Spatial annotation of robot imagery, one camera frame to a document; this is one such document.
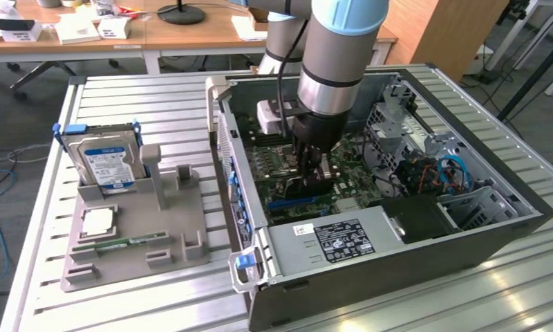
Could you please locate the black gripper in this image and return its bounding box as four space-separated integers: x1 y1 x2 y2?
290 113 350 154

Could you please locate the green graphics card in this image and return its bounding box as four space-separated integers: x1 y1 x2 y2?
282 174 333 205

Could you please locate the CPU socket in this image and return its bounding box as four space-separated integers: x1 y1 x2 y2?
276 145 301 173

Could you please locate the silver metal drive cage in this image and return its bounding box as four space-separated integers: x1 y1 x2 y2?
362 77 457 181

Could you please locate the green motherboard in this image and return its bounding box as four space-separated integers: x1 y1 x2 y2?
246 122 386 225

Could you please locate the silver chipset heatsink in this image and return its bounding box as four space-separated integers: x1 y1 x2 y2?
334 199 366 212

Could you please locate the blue expansion slot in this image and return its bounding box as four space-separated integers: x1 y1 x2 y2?
266 197 317 211

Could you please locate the white paper stack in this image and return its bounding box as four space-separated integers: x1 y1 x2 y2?
232 15 268 42

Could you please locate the grey power supply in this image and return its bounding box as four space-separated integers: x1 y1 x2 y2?
262 206 406 276

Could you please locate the brown cardboard box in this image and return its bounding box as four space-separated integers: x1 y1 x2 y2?
248 5 270 24

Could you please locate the wooden cabinet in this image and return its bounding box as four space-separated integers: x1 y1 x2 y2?
366 0 512 82

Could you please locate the wooden desk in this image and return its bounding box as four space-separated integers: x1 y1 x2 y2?
0 0 147 65
145 0 398 75

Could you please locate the dark power strip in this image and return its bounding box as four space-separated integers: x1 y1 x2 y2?
477 68 506 86

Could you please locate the silver disk bay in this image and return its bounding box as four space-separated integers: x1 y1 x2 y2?
436 186 533 232

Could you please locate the black round lamp base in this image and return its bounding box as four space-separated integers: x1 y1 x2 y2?
157 0 206 26

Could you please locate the black open PC case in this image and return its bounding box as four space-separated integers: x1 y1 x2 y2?
205 64 553 332

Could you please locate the hard disk with blue label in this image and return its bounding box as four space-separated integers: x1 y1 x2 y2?
59 133 138 190

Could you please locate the grey parts rack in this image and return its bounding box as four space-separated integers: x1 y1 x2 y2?
58 143 213 294

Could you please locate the black tripod pole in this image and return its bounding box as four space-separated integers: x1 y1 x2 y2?
496 34 553 122

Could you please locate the blue disk carrier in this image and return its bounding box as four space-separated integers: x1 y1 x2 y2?
51 121 142 155

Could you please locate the small printed white box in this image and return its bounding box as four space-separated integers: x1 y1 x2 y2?
95 16 131 39

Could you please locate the green RAM stick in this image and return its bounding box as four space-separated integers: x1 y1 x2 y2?
71 233 167 252

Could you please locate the silver CPU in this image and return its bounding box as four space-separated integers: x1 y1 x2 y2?
79 208 118 237

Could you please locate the flat white box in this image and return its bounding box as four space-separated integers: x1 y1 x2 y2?
54 13 101 46

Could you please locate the black wheeled chair base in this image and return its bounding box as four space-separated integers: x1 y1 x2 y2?
6 60 121 102

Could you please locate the white box with black tablet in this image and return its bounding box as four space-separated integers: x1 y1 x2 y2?
0 19 43 43

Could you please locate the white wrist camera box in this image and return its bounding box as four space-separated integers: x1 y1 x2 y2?
256 100 297 135

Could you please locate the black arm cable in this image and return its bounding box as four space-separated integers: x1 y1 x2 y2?
276 19 310 138

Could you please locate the red wire bundle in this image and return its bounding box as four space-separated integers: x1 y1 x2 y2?
422 164 444 186

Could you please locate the blue wire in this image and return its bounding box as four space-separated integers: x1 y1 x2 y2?
434 155 473 195

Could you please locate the blue floor cable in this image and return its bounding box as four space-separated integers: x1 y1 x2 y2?
0 165 19 295

